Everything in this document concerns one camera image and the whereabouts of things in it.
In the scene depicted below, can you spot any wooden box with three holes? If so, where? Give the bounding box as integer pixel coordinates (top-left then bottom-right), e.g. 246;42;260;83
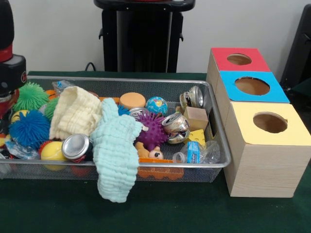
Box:
206;47;311;198

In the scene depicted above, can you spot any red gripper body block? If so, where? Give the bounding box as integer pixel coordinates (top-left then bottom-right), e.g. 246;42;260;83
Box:
0;89;20;119

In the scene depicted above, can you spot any dark green tablecloth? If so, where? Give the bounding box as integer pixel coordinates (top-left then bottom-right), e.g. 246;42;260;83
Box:
0;70;311;233

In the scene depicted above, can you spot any printed silver drink can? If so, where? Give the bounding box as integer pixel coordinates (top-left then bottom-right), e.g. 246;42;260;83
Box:
162;112;191;144

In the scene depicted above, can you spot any shallow wire mesh bin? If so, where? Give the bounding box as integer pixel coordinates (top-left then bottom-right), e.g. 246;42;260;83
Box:
0;75;231;183

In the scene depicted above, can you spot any crushed bottle with blue label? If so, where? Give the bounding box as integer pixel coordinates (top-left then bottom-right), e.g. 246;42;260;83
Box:
172;140;221;164

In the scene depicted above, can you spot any green spiky rubber ball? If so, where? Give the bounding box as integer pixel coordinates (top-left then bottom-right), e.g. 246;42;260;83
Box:
12;82;50;112

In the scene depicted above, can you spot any crushed red soda can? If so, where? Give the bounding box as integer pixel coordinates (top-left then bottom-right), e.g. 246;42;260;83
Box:
61;133;94;163

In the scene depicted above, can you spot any black stand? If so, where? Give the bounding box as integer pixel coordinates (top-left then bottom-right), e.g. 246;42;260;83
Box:
279;3;311;85

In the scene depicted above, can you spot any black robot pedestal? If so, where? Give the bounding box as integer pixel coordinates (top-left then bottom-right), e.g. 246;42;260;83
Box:
93;0;196;73

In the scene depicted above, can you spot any purple spiky monster toy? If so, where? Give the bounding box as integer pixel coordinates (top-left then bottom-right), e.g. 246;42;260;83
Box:
136;112;169;150

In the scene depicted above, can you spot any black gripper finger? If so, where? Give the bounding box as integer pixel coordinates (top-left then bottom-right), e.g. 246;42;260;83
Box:
0;118;10;136

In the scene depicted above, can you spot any cream waffle cloth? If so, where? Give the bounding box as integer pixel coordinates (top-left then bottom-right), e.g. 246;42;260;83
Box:
48;86;103;141

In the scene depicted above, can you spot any orange plush toy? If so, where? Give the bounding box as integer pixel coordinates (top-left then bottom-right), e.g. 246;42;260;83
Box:
135;141;164;160

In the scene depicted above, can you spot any mint green waffle cloth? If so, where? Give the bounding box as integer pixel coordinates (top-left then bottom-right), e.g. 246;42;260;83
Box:
90;98;144;203

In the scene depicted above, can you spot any yellow tennis ball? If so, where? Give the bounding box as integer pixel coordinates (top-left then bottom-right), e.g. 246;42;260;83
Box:
40;141;68;170

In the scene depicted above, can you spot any blue spiky rubber ball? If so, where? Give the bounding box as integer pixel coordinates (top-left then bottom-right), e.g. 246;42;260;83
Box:
8;110;51;149

